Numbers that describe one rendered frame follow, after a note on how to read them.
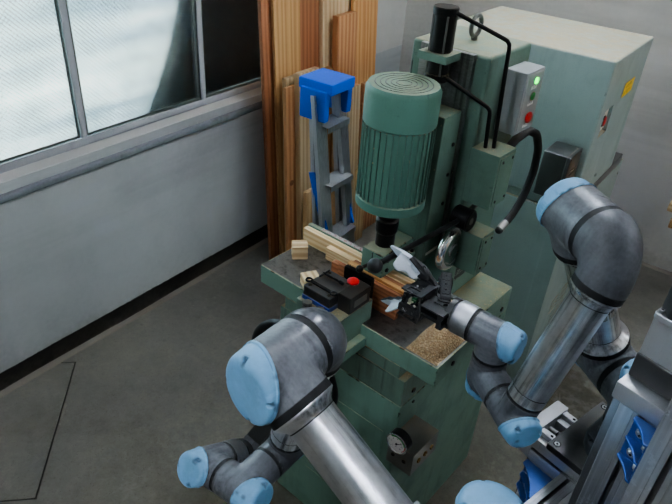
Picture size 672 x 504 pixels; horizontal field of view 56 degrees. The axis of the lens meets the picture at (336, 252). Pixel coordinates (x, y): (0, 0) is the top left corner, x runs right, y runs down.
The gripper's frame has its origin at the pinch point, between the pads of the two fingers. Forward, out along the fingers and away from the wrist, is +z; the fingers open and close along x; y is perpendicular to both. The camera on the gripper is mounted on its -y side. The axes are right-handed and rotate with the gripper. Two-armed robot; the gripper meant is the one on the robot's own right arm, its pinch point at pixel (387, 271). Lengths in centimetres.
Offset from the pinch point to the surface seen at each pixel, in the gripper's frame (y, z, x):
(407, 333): -6.0, -5.2, 18.6
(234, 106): -87, 151, 22
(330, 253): -16.0, 29.5, 15.7
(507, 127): -42.0, -2.4, -26.8
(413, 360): -0.6, -11.2, 20.3
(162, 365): -12, 110, 109
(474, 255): -31.4, -6.7, 5.2
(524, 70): -43, -3, -41
